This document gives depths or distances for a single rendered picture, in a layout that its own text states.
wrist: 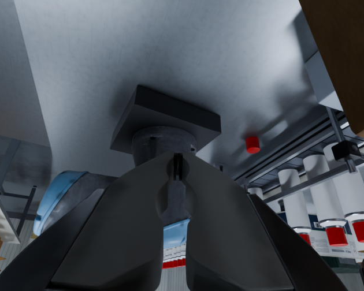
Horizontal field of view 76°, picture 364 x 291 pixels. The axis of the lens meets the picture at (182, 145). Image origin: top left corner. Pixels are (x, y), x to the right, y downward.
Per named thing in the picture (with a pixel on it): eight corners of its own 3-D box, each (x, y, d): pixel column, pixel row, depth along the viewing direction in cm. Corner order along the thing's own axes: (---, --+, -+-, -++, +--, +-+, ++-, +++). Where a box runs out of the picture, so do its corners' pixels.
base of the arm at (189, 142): (178, 162, 64) (177, 198, 59) (124, 149, 58) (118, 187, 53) (209, 137, 52) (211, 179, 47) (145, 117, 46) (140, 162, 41)
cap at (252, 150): (242, 141, 62) (244, 151, 61) (252, 135, 60) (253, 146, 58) (251, 144, 64) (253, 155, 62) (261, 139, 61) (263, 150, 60)
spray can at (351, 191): (333, 152, 56) (364, 244, 46) (316, 148, 55) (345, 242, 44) (354, 142, 52) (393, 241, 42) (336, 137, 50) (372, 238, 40)
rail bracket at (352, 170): (340, 109, 50) (369, 181, 42) (314, 100, 48) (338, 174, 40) (355, 99, 47) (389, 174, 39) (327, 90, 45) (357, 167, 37)
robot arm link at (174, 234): (178, 194, 57) (176, 256, 50) (122, 186, 53) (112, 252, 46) (199, 178, 47) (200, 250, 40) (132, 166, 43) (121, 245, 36)
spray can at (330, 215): (313, 163, 61) (337, 247, 51) (297, 159, 60) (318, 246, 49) (330, 155, 57) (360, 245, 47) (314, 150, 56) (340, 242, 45)
